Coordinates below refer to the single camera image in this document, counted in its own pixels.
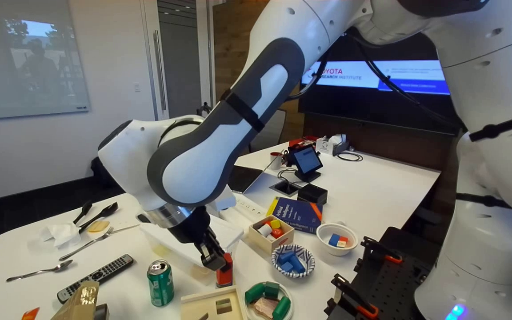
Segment blue patterned paper plate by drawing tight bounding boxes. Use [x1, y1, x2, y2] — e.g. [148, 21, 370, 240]
[271, 243, 317, 281]

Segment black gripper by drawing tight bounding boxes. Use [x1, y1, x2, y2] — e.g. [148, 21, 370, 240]
[169, 206, 228, 272]

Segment black spoon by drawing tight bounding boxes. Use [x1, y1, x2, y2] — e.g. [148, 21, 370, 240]
[77, 201, 119, 234]
[71, 201, 95, 226]

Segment black clamp orange tips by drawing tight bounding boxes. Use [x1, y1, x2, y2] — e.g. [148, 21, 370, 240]
[331, 272, 383, 320]
[359, 234, 406, 268]

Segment blue cylinder block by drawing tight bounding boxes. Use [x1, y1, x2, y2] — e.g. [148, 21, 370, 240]
[279, 250, 297, 270]

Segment thin black looped cable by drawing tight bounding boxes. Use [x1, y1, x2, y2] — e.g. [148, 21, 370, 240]
[336, 149, 365, 163]

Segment small white plate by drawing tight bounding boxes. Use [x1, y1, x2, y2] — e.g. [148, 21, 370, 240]
[242, 279, 297, 320]

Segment glass door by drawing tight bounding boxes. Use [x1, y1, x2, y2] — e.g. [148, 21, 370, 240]
[143, 0, 217, 121]

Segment black bag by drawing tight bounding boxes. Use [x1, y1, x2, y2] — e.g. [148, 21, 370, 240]
[89, 154, 121, 188]

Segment green drink can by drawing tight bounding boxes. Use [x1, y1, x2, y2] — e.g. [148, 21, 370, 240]
[146, 258, 176, 309]

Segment black remote control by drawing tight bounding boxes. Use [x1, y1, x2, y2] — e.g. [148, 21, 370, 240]
[55, 254, 137, 306]

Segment long silver spoon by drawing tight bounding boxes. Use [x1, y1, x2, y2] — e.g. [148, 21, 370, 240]
[59, 222, 141, 263]

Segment black flat pad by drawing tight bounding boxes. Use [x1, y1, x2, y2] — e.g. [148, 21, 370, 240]
[271, 178, 299, 197]

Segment long blue block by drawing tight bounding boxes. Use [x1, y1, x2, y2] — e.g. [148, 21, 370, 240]
[290, 254, 310, 275]

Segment tall red block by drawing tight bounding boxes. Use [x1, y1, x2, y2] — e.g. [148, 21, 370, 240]
[215, 252, 235, 290]

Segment tan elongated tool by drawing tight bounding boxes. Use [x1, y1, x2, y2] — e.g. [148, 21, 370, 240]
[50, 279, 111, 320]

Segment small black touchscreen display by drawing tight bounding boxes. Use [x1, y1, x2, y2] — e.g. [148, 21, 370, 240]
[288, 144, 324, 183]

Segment small white device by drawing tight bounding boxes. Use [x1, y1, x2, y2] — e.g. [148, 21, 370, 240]
[317, 133, 351, 156]

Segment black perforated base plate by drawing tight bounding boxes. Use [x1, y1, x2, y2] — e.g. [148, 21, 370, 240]
[324, 227, 448, 320]

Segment green cylinder block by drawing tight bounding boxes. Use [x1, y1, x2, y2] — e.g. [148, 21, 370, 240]
[244, 282, 267, 306]
[272, 295, 292, 320]

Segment red object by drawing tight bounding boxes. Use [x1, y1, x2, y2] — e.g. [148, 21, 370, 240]
[271, 138, 317, 156]

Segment wooden shape sorter cube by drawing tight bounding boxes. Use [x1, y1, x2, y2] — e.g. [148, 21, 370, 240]
[180, 284, 249, 320]

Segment blue and orange book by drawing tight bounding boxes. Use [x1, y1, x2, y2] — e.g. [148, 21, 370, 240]
[265, 195, 324, 234]

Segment black box device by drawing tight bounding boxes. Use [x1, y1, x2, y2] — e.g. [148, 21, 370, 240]
[297, 183, 329, 208]

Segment white flat remote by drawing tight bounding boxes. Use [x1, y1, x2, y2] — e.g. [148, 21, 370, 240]
[231, 197, 269, 222]

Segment clear plastic cup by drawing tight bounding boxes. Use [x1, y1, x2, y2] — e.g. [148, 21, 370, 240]
[45, 220, 84, 250]

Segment white bowl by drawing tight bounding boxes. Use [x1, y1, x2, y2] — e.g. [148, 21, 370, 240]
[315, 220, 361, 258]

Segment wall whiteboard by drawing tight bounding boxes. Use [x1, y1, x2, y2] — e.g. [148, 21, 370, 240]
[0, 0, 93, 122]

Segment tan round spoon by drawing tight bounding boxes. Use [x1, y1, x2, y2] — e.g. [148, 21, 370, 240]
[86, 218, 112, 236]

